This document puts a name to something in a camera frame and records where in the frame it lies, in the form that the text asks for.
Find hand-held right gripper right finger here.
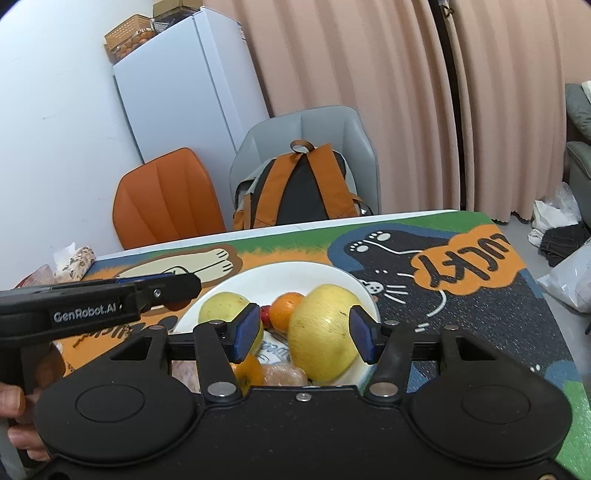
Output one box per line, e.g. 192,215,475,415
349,305,500,405

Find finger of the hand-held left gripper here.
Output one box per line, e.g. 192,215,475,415
134,274,203,312
115,273,175,284

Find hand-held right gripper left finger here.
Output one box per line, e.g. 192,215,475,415
108,302,264,406

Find green pear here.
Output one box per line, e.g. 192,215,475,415
198,292,265,343

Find orange tangerine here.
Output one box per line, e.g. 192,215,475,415
269,292,307,331

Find white plate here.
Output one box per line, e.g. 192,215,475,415
173,262,380,389

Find person's left hand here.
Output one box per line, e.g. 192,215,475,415
0,382,52,463

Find floral tissue pack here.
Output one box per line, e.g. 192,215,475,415
52,243,97,282

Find orange chair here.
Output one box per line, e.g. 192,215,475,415
112,148,227,250

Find printed cat table mat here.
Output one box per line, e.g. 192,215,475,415
0,210,585,467

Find orange and black backpack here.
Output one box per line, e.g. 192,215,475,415
232,140,375,231

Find white refrigerator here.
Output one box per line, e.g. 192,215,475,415
113,7,271,167

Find grey chair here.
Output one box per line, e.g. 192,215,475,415
229,106,380,228

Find black clothes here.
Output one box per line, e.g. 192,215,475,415
540,224,590,267

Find pink curtain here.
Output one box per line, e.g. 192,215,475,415
203,0,463,214
445,0,591,225

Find dark storage box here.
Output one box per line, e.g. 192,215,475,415
152,0,204,27

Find grey sofa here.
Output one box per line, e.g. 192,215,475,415
564,80,591,195

